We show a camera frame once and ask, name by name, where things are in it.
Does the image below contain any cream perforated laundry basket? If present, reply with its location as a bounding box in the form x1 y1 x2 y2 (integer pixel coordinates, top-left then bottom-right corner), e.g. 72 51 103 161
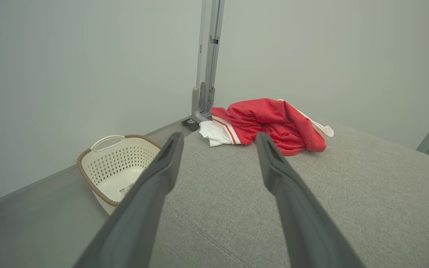
77 134 162 216

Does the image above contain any grey partition post with caster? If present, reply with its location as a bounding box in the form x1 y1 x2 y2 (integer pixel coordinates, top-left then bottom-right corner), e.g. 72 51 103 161
191 0 225 124

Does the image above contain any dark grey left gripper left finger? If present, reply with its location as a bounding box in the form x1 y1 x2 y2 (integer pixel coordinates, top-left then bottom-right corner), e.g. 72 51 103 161
74 131 184 268

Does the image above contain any grey fabric sofa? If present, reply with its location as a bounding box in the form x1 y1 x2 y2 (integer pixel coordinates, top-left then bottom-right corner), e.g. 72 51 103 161
108 125 429 268

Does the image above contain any red jersey with white sleeves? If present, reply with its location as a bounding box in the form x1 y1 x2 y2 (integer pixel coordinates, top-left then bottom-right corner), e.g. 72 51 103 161
199 98 334 156

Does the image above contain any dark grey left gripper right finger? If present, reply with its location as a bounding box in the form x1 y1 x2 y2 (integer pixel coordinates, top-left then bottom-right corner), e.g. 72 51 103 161
256 132 367 268

